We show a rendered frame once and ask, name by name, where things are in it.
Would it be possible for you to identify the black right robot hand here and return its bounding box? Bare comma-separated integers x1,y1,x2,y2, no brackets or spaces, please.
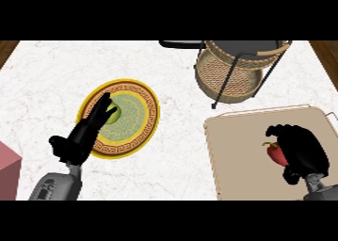
264,123,330,185

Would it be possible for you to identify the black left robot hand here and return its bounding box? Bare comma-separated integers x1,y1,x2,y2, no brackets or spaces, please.
47,91,118,167

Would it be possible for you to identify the beige tray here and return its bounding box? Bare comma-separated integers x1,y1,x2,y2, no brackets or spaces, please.
203,104,338,201

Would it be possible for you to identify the wicker tiered basket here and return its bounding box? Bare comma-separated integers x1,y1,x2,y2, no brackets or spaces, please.
193,40,293,110

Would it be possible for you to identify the green round fruit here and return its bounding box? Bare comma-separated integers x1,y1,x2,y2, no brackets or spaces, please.
103,103,121,125

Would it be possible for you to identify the ornate yellow green plate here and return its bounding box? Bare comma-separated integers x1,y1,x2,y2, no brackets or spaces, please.
75,78,161,160

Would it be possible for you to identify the pink box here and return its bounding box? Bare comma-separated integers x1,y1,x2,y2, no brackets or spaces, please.
0,134,23,201

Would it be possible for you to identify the black flat object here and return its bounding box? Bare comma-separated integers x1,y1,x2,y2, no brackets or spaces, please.
156,40,206,50

